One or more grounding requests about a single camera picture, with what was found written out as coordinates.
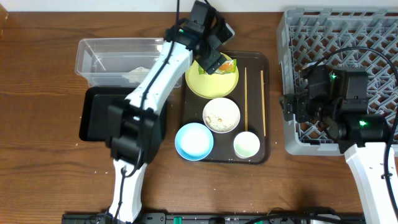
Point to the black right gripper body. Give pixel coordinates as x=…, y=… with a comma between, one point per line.
x=292, y=107

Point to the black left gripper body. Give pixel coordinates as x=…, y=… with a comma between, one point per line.
x=211, y=62

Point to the green orange snack wrapper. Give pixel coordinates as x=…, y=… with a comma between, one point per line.
x=228, y=66

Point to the yellow plate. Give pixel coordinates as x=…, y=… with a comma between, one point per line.
x=211, y=86

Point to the wooden chopstick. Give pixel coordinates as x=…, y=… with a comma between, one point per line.
x=263, y=102
x=245, y=99

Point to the white napkin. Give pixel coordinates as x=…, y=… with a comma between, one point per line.
x=137, y=75

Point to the light blue bowl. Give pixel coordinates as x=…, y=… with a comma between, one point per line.
x=194, y=141

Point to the white cup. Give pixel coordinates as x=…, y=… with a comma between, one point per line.
x=246, y=144

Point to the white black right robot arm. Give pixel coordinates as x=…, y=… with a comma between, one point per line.
x=338, y=98

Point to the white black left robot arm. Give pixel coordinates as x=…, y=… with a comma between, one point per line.
x=134, y=132

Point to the grey dishwasher rack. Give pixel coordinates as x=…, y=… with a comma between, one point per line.
x=305, y=35

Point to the clear plastic waste bin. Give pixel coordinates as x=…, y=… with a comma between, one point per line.
x=103, y=61

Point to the black food waste tray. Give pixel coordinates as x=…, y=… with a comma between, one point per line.
x=94, y=124

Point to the dark brown serving tray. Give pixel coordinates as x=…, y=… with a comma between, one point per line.
x=223, y=150

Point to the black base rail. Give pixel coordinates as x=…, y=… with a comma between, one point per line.
x=198, y=218

